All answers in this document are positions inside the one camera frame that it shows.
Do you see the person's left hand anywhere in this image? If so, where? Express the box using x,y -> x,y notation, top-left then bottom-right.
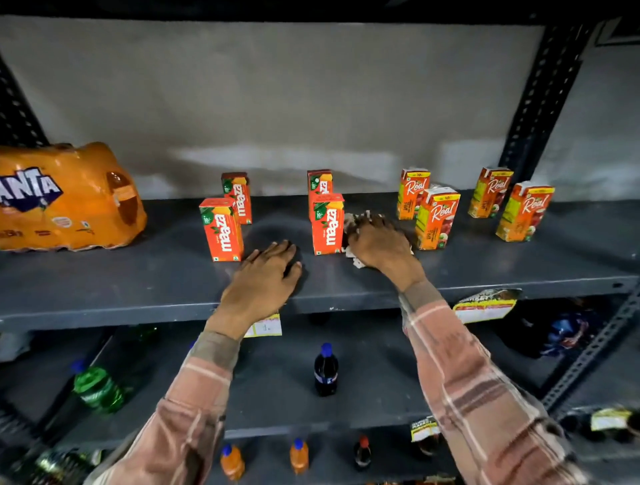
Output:
205,240 -> 304,341

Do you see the person's right hand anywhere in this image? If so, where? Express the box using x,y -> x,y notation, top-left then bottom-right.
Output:
346,214 -> 427,293

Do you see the white cleaning cloth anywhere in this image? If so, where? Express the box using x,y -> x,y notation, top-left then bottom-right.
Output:
342,211 -> 416,269

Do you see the person's left forearm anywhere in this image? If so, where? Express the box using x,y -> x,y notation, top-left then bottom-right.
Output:
84,330 -> 242,485

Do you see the person's right forearm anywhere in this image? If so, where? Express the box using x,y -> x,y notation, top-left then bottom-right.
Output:
399,279 -> 592,485

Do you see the red-orange mango juice carton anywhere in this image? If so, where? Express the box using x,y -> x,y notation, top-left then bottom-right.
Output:
199,198 -> 245,263
307,169 -> 334,222
310,193 -> 346,256
221,172 -> 253,226

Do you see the small yellow-white shelf label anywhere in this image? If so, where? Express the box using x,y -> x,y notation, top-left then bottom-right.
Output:
243,313 -> 283,339

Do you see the orange-green fruit juice carton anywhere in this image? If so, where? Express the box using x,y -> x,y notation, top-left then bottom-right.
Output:
467,166 -> 515,220
414,186 -> 462,251
495,180 -> 556,243
396,167 -> 432,221

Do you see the dark cola bottle blue cap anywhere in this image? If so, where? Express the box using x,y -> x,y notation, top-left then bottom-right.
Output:
313,342 -> 340,398

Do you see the dark grey metal shelf rack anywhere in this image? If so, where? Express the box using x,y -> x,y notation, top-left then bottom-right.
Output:
0,0 -> 640,485

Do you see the large printed shelf label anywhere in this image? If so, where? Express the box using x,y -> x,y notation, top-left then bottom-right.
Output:
452,287 -> 523,325

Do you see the small orange soda bottle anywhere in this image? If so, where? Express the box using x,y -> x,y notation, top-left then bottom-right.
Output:
289,438 -> 310,476
220,443 -> 246,482

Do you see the small dark bottle red cap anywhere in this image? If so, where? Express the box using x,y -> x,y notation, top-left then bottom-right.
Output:
353,435 -> 373,472

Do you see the orange shrink-wrapped soda bottle pack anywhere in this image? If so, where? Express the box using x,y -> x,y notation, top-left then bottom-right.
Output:
0,142 -> 148,252

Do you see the green soda bottle blue cap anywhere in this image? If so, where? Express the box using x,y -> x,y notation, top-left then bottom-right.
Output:
69,359 -> 127,415

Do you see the dark wrapped bottle pack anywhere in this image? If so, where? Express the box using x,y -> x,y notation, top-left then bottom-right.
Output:
497,299 -> 606,359

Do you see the green wrapped bottle pack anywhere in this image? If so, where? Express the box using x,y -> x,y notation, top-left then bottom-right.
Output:
20,448 -> 103,485

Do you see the yellow-white printed shelf label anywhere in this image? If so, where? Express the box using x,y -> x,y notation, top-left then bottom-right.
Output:
589,407 -> 634,432

